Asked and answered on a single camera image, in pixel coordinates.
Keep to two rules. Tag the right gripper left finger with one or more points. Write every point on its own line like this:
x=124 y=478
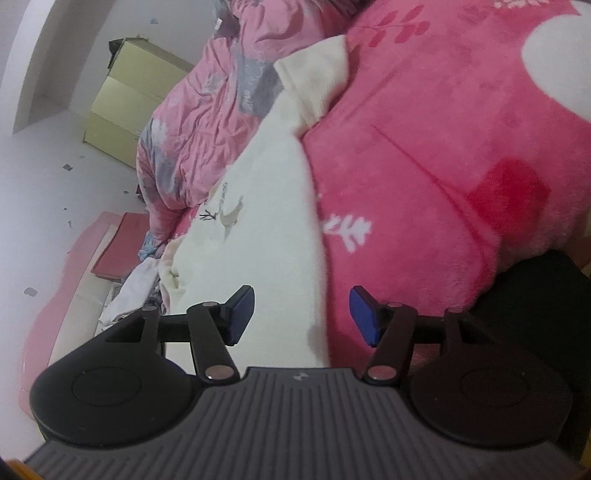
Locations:
x=213 y=327

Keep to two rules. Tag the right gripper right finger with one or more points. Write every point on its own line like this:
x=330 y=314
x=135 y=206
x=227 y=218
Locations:
x=389 y=330

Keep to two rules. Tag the cream fleece sweater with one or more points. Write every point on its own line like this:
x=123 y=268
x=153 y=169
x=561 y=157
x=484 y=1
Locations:
x=260 y=225

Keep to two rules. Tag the pile of white clothes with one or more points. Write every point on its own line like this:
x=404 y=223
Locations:
x=133 y=292

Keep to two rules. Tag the dark red cushion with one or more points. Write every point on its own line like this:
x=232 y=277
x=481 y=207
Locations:
x=120 y=257

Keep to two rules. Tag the pink white bed headboard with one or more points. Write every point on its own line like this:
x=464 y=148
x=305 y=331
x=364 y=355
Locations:
x=42 y=336

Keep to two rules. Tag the pink grey floral duvet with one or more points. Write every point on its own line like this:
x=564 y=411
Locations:
x=207 y=119

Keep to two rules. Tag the pink floral bed blanket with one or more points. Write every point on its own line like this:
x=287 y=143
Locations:
x=460 y=144

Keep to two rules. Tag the yellow-green wardrobe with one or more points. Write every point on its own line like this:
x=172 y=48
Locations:
x=140 y=76

